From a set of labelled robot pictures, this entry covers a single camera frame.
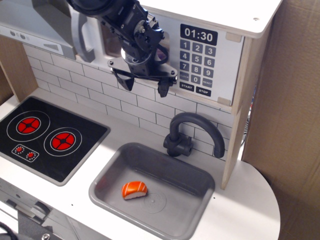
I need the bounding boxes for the grey toy sink basin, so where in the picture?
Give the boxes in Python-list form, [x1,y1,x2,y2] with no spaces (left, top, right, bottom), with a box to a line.
[89,142,215,240]

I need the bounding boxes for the black cable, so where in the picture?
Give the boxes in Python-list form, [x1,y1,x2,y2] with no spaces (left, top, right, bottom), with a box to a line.
[0,221,17,240]

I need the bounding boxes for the grey range hood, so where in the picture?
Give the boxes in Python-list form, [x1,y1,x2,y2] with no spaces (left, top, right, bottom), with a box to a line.
[0,0,77,60]

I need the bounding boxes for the orange salmon sushi toy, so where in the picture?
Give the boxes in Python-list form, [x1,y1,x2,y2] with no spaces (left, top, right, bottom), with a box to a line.
[121,181,148,200]

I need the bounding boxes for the white toy microwave door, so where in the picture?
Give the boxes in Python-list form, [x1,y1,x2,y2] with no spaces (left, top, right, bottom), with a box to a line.
[69,6,244,106]

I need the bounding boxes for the brown cardboard box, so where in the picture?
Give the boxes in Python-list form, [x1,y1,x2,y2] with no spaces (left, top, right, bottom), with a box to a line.
[242,0,320,240]

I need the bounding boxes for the purple toy eggplant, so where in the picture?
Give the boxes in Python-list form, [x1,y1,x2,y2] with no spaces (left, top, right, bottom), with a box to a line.
[156,48,168,65]

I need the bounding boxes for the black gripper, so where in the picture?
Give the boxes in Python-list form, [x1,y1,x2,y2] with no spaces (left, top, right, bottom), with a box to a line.
[107,48,177,98]

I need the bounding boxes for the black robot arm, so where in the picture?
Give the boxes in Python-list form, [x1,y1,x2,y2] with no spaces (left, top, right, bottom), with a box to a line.
[68,0,178,98]

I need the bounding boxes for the black toy stove top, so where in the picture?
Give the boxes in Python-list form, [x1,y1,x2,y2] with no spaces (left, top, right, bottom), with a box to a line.
[0,96,111,186]

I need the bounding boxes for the white wooden microwave cabinet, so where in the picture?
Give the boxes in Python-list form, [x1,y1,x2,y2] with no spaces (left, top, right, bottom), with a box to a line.
[70,0,283,191]

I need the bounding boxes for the grey metal bracket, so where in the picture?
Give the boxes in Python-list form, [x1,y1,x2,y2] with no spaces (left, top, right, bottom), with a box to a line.
[0,179,74,240]

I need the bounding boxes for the dark grey toy faucet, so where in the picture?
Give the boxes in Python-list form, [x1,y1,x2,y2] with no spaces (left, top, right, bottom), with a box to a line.
[163,112,225,159]

